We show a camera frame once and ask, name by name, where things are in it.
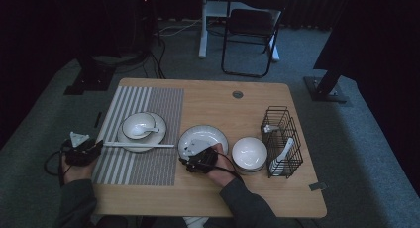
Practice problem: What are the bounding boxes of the black folding chair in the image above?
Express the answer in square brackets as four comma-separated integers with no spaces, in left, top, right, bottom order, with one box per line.
[220,0,289,79]

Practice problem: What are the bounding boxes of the black wire basket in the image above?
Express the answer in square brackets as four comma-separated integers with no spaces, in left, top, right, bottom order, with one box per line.
[261,105,304,179]

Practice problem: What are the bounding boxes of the white plate with dark rim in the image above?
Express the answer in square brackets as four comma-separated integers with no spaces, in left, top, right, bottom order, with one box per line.
[177,124,230,170]
[117,111,167,154]

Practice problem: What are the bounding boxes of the grey tape piece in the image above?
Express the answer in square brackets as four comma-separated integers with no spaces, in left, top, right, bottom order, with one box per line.
[308,181,329,192]

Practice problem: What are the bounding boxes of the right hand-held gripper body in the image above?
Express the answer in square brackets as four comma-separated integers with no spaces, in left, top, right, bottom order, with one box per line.
[183,138,219,174]

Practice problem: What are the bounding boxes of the grey round stand base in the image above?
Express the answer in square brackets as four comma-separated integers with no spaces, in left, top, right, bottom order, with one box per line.
[91,53,150,69]

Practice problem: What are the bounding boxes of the black metal stand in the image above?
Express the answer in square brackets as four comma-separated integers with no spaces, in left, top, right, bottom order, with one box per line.
[63,54,117,96]
[303,67,349,104]

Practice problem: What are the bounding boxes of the black floor cables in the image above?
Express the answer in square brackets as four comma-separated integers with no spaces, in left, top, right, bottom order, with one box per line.
[141,26,168,80]

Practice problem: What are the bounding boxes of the white chopstick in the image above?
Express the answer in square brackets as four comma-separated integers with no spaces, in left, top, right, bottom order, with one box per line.
[102,140,175,148]
[102,141,175,150]

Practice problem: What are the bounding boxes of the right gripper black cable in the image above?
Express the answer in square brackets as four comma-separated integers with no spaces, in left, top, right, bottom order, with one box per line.
[214,151,245,183]

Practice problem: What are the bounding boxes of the grey striped placemat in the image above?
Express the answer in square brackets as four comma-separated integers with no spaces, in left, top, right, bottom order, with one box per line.
[86,85,185,186]

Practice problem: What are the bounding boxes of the white ceramic spoon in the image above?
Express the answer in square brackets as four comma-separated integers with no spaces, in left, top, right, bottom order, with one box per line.
[130,123,160,138]
[269,137,295,176]

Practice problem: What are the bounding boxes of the person's left hand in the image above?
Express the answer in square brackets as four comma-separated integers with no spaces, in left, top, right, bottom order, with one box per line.
[60,154,98,185]

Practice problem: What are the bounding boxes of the white floor cable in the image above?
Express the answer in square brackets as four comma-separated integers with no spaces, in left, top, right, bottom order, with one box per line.
[155,18,203,38]

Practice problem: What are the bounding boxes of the white table foot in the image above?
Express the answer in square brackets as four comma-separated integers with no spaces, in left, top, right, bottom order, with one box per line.
[183,216,210,228]

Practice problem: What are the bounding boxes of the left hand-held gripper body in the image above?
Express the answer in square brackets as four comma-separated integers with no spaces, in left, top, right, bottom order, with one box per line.
[61,131,100,168]

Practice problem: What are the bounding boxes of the black floor cable loop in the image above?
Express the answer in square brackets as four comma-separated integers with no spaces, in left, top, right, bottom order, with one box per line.
[44,150,67,176]

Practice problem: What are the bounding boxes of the dark curtain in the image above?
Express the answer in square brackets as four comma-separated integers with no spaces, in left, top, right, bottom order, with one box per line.
[313,0,420,196]
[0,0,100,150]

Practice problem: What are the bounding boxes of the white desk frame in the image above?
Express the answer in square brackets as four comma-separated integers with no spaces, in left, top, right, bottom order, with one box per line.
[197,0,285,62]

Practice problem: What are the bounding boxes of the person's right hand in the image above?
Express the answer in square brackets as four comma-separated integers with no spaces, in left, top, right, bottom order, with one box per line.
[205,142,236,189]

